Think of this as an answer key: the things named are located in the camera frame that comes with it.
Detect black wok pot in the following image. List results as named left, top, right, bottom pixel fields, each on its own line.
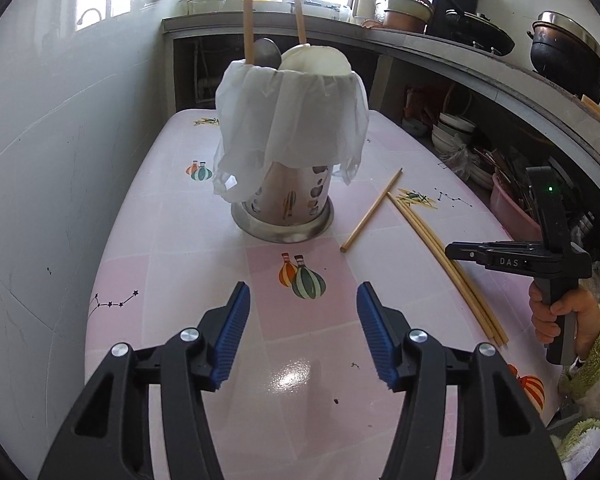
left=528, top=11, right=600, bottom=104

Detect steel ladle spoon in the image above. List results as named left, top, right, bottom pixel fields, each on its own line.
left=253, top=38, right=282, bottom=70

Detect bamboo chopstick dark tip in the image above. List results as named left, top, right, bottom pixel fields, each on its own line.
left=340, top=168, right=403, bottom=254

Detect stacked white bowls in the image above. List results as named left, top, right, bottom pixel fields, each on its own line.
left=431, top=114, right=475, bottom=154

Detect pink plastic basin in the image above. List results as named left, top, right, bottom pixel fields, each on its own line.
left=490, top=174, right=542, bottom=242

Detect bamboo chopstick slanted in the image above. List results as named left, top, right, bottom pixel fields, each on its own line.
left=294, top=0, right=308, bottom=44

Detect cream plastic rice ladle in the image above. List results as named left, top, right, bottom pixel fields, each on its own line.
left=279, top=44, right=351, bottom=76

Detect white mug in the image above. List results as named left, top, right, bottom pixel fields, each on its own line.
left=352, top=0, right=377, bottom=25

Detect white fleece right sleeve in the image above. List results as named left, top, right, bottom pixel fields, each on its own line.
left=557, top=334, right=600, bottom=479

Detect black frying pan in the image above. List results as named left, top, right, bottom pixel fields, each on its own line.
left=445, top=9, right=515, bottom=56

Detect white plastic bag liner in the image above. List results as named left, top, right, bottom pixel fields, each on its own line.
left=212, top=60, right=370, bottom=203

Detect person right hand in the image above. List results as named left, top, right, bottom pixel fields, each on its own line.
left=529, top=283, right=600, bottom=361

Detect glass lid pot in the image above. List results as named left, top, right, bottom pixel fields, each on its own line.
left=180, top=0, right=230, bottom=15

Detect perforated steel utensil holder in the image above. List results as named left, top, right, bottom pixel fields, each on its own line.
left=230, top=162, right=334, bottom=244

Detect stacked enamel pots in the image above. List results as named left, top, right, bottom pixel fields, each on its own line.
left=382, top=0, right=434, bottom=34

